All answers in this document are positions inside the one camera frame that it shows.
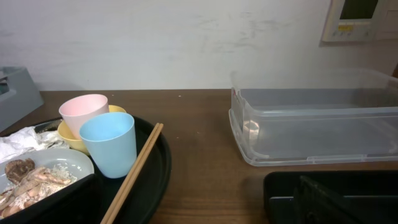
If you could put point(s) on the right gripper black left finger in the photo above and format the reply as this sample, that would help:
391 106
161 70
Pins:
76 203

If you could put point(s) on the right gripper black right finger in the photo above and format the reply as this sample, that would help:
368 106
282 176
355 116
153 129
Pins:
316 204

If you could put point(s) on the wooden chopstick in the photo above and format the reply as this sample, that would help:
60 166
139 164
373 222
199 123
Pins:
140 171
135 169

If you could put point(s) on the blue plastic cup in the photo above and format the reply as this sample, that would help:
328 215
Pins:
110 139

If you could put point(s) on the pink plastic cup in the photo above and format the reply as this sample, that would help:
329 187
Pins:
79 110

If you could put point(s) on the grey dishwasher rack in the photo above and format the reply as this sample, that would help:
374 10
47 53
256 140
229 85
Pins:
21 96

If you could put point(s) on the grey plate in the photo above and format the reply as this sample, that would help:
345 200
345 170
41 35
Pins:
68 163

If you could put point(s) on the food scraps on plate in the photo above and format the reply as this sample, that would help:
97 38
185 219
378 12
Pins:
30 184

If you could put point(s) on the black rectangular bin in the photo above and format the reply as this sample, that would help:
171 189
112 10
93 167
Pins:
372 190

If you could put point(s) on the yellow plastic bowl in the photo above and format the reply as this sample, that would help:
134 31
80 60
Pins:
72 141

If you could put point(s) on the crumpled white tissue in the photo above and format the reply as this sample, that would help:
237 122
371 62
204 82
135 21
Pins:
27 140

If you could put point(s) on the clear plastic bin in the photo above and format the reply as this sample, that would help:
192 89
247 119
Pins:
282 118

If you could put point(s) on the white wall control panel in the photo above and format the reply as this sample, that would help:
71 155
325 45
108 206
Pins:
360 21

